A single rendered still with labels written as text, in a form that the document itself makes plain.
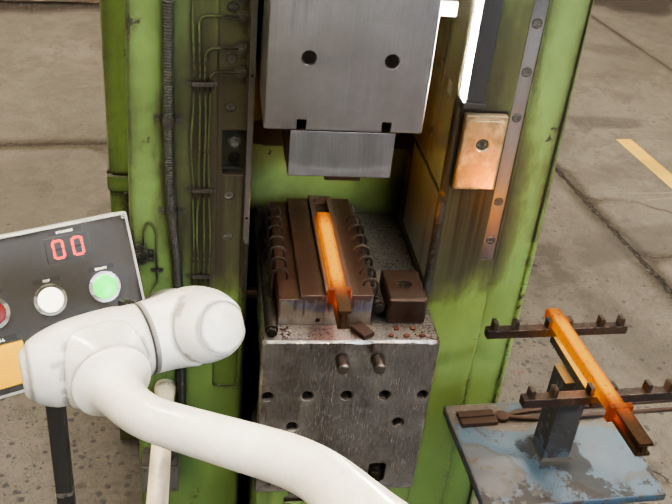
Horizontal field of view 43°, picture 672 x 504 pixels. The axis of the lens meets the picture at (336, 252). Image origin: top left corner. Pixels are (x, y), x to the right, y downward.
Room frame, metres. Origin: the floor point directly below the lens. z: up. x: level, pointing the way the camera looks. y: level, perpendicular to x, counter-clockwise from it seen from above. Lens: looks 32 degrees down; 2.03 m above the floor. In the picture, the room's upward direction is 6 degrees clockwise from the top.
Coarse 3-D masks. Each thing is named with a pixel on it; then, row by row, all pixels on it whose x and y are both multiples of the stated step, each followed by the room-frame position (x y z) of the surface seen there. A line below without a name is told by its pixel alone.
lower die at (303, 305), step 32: (288, 224) 1.78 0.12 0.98; (352, 224) 1.79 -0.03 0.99; (288, 256) 1.64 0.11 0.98; (320, 256) 1.62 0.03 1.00; (352, 256) 1.65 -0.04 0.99; (288, 288) 1.51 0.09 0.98; (320, 288) 1.51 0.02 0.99; (352, 288) 1.52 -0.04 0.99; (288, 320) 1.47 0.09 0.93; (320, 320) 1.48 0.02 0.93; (352, 320) 1.50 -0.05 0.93
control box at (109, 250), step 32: (64, 224) 1.32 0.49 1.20; (96, 224) 1.35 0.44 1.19; (128, 224) 1.38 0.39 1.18; (0, 256) 1.24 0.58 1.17; (32, 256) 1.27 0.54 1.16; (96, 256) 1.32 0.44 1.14; (128, 256) 1.35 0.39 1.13; (0, 288) 1.21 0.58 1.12; (32, 288) 1.24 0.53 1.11; (64, 288) 1.26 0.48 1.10; (128, 288) 1.32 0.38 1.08; (32, 320) 1.21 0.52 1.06
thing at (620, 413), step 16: (560, 320) 1.48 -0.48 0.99; (560, 336) 1.44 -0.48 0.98; (576, 336) 1.43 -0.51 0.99; (576, 352) 1.38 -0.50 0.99; (592, 368) 1.33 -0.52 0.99; (608, 384) 1.29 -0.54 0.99; (608, 400) 1.24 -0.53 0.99; (608, 416) 1.21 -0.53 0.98; (624, 416) 1.19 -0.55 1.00; (624, 432) 1.18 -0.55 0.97; (640, 432) 1.16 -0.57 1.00; (640, 448) 1.13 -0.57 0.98
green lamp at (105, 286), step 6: (102, 276) 1.30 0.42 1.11; (108, 276) 1.31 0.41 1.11; (96, 282) 1.29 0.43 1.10; (102, 282) 1.30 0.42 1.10; (108, 282) 1.30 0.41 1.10; (114, 282) 1.31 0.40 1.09; (96, 288) 1.29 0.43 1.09; (102, 288) 1.29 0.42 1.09; (108, 288) 1.30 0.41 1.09; (114, 288) 1.30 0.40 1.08; (96, 294) 1.28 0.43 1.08; (102, 294) 1.28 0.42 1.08; (108, 294) 1.29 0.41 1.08
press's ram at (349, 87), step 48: (288, 0) 1.46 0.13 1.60; (336, 0) 1.48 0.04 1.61; (384, 0) 1.49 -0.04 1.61; (432, 0) 1.51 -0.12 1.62; (288, 48) 1.47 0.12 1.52; (336, 48) 1.48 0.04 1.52; (384, 48) 1.50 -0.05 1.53; (432, 48) 1.51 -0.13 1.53; (288, 96) 1.47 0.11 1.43; (336, 96) 1.48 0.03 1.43; (384, 96) 1.50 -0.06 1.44
